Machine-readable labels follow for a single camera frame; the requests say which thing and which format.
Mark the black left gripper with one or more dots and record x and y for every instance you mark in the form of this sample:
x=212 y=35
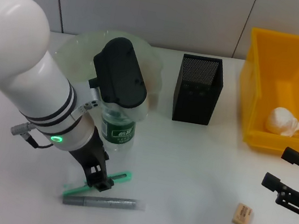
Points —
x=91 y=151

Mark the mint green utility knife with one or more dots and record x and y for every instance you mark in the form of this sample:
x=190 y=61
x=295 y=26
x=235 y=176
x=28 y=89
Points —
x=121 y=176

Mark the clear green-label water bottle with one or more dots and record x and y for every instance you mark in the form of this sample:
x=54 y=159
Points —
x=117 y=135

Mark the white paper ball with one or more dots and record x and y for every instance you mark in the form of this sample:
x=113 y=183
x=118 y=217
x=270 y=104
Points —
x=281 y=122

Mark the silver grey marker pen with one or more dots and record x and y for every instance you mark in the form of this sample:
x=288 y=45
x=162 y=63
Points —
x=105 y=202

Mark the beige eraser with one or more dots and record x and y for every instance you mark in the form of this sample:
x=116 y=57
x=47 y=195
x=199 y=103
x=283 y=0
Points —
x=242 y=215

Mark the black mesh pen holder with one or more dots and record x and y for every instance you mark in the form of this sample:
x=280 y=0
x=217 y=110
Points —
x=195 y=105

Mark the green glass fruit plate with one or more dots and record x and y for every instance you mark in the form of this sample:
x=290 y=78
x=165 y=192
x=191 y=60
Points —
x=72 y=56

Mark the yellow plastic bin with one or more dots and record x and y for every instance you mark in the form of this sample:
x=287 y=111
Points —
x=288 y=69

